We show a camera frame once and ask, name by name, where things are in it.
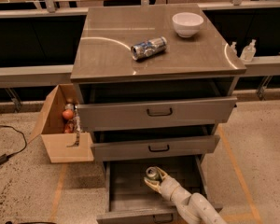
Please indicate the grey middle drawer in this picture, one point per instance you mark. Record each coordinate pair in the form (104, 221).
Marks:
(156, 148)

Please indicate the clear sanitizer pump bottle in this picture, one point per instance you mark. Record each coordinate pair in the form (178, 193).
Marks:
(248, 52)

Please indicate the grey metal rail bench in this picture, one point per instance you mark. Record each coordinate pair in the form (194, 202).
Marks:
(35, 76)

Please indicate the grey three-drawer cabinet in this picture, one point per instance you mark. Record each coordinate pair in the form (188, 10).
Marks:
(200, 67)

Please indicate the red item in box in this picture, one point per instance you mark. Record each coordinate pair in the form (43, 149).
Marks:
(68, 128)

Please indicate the grey drawer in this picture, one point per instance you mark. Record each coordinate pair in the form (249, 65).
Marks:
(130, 201)
(145, 115)
(156, 148)

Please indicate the orange round fruit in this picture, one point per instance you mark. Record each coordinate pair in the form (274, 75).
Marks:
(68, 114)

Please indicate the grey top drawer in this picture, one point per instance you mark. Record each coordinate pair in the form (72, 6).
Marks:
(145, 115)

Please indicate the open cardboard box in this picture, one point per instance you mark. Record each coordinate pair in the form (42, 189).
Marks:
(50, 124)

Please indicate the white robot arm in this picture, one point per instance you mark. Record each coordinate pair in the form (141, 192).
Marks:
(192, 207)

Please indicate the grey bottom drawer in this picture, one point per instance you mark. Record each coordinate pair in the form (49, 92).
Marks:
(130, 201)

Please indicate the white ceramic bowl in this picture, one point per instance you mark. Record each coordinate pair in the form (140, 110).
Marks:
(187, 24)

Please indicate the silver blue can lying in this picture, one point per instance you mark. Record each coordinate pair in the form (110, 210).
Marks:
(148, 48)

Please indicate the green soda can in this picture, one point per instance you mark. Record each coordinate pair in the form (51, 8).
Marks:
(152, 173)

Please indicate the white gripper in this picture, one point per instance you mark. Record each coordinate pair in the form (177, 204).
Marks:
(168, 186)

